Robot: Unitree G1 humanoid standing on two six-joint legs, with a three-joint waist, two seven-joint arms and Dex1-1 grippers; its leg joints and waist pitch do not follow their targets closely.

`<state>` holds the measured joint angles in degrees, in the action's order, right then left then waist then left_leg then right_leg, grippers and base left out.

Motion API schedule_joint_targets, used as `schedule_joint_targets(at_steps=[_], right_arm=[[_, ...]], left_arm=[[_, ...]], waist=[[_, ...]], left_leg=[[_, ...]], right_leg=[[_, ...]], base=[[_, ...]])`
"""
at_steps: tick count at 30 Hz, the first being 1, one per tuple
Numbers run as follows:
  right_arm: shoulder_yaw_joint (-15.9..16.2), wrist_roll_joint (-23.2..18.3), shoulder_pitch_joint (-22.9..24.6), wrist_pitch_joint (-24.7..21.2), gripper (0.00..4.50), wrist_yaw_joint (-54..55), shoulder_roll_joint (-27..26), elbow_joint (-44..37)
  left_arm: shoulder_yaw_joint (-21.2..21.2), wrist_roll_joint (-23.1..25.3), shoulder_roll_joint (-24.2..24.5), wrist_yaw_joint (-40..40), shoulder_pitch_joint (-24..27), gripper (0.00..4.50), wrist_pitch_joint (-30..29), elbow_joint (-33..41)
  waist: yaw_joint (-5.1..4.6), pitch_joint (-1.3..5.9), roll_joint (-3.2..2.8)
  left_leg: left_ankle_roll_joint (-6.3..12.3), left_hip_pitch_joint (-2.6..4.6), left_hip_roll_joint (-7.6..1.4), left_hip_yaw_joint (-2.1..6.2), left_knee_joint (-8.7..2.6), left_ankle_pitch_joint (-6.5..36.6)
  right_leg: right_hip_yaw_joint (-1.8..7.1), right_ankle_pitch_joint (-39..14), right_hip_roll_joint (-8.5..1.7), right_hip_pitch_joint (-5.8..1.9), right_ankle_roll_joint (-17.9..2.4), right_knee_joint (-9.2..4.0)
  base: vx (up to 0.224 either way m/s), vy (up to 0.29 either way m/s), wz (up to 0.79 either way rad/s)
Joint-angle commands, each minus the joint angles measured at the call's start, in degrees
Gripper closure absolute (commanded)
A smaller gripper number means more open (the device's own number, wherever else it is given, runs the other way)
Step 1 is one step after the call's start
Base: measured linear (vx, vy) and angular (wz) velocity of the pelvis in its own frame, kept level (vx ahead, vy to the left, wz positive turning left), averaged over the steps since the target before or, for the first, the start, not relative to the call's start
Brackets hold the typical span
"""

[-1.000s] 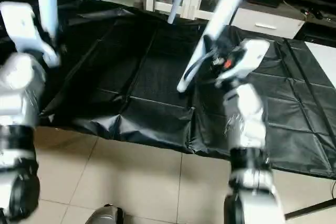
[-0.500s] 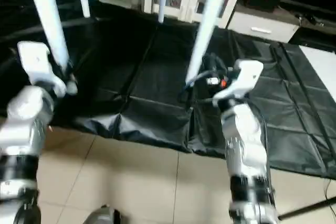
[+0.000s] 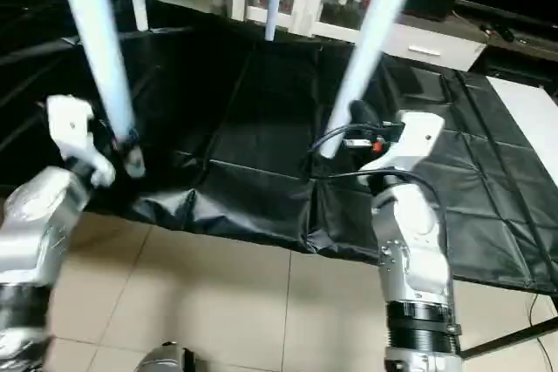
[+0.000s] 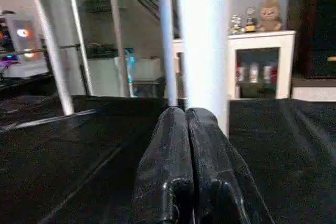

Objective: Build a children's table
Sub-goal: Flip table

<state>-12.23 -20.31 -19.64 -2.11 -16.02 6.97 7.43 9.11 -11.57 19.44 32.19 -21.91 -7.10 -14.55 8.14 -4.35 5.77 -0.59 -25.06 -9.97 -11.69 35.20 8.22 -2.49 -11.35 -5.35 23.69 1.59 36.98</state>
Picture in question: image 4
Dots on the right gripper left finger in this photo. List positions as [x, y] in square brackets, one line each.
[165, 182]

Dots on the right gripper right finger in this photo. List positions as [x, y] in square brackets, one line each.
[226, 187]

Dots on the light blue stand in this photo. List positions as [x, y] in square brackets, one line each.
[130, 66]

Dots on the white drawer unit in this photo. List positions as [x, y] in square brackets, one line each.
[315, 93]

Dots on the slim metal pole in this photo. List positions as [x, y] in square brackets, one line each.
[81, 40]
[118, 40]

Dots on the white glass door cabinet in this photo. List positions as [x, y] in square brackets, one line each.
[262, 40]

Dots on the small glass jar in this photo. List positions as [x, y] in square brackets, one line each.
[251, 20]
[236, 24]

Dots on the brown plush toy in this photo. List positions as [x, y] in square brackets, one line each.
[270, 11]

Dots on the black cabinet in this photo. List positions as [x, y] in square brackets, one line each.
[315, 24]

